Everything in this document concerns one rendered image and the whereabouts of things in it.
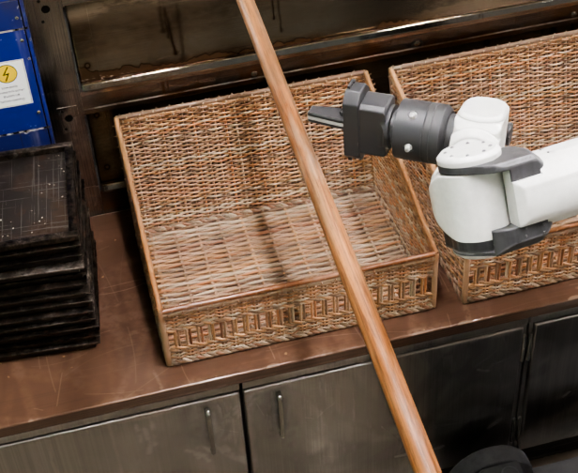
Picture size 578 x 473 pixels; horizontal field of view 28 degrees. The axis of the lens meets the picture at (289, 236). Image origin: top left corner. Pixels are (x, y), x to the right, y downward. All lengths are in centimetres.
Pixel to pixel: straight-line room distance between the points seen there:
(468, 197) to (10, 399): 117
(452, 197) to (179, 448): 114
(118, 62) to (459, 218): 115
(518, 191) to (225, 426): 114
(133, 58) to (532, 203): 120
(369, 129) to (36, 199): 79
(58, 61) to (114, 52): 11
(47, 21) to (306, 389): 88
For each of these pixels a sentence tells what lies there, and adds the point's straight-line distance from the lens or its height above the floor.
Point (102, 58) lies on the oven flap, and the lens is 241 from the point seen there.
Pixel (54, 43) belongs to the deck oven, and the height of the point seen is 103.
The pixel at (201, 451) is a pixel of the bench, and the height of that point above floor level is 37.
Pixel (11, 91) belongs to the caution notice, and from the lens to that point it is 241.
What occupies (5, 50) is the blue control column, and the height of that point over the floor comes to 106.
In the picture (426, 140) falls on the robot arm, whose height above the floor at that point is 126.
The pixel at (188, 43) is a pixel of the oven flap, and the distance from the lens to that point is 242.
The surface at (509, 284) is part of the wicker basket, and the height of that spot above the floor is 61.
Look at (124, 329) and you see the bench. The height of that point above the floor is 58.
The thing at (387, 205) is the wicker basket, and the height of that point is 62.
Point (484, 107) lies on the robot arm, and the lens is 166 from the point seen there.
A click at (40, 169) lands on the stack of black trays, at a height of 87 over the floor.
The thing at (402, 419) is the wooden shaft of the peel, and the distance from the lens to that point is 140.
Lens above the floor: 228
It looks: 42 degrees down
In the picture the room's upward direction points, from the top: 4 degrees counter-clockwise
